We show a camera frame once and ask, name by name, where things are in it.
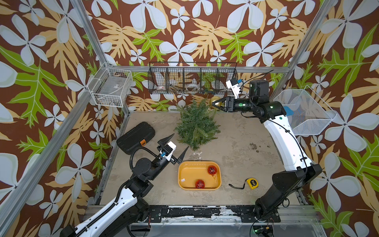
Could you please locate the white mesh basket right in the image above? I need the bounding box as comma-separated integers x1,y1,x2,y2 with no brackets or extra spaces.
274,87,337,136

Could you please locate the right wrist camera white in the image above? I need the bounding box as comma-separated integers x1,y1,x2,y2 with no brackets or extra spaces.
226,77,242,99

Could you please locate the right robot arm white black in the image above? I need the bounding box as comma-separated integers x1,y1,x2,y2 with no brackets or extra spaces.
212,78,322,220

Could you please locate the white wire basket left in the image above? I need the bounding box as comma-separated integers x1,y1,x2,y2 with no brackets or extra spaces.
88,63,133,108

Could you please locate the black tool case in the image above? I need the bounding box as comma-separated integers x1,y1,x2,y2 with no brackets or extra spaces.
116,121,156,155

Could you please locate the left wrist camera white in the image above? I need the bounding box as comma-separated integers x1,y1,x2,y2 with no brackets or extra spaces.
159,141,177,162

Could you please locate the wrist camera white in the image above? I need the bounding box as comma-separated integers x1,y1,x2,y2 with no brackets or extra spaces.
226,77,242,99
159,141,177,162

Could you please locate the blue object in basket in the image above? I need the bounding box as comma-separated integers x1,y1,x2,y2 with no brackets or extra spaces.
283,106,294,116

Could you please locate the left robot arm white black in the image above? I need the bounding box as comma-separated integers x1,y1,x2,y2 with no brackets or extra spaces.
60,134,186,237

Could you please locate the black metal base rail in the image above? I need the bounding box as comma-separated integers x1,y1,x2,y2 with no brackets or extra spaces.
142,204,282,224

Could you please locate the yellow plastic tray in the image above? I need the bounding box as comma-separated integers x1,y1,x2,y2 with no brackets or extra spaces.
178,161,222,191

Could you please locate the red faceted ornament ball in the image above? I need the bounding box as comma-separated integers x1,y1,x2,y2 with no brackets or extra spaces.
195,179,205,189

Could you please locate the red ornament with gold cap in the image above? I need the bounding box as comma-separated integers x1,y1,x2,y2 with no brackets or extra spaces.
207,166,218,176

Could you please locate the yellow tape measure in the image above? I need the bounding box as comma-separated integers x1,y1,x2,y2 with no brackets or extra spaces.
228,178,259,190

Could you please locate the small green christmas tree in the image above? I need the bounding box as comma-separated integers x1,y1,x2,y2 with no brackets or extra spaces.
175,100,220,151

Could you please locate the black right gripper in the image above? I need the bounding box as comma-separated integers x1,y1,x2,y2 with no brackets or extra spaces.
214,98,259,115

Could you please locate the black wire basket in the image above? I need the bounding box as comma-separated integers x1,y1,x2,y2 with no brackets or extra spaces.
148,62,237,95

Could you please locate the gold ornament ball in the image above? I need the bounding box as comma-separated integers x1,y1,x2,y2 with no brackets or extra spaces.
209,96,222,110

